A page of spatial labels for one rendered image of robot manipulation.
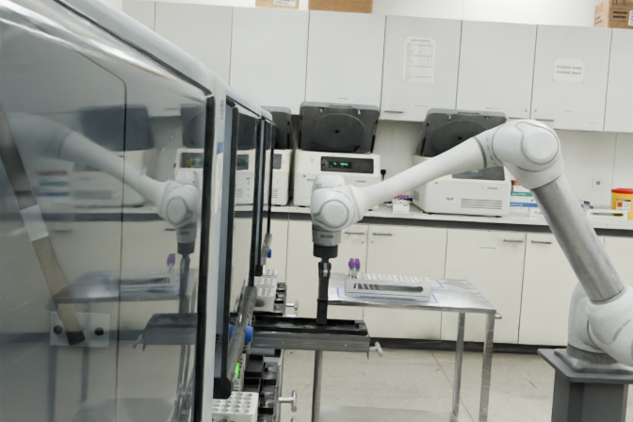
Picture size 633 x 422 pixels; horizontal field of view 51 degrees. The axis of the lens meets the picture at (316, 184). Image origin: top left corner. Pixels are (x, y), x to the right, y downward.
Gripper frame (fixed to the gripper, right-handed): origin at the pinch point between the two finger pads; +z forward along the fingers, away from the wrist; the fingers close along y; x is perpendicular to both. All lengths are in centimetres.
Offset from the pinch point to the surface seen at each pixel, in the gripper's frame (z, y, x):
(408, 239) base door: 12, -224, 64
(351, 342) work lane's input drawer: 5.6, 11.3, 8.3
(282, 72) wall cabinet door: -93, -254, -23
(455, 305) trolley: 2, -23, 46
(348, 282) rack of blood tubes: -2.6, -28.9, 10.2
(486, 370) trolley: 24, -21, 58
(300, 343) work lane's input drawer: 6.6, 11.3, -6.1
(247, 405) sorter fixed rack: -3, 76, -17
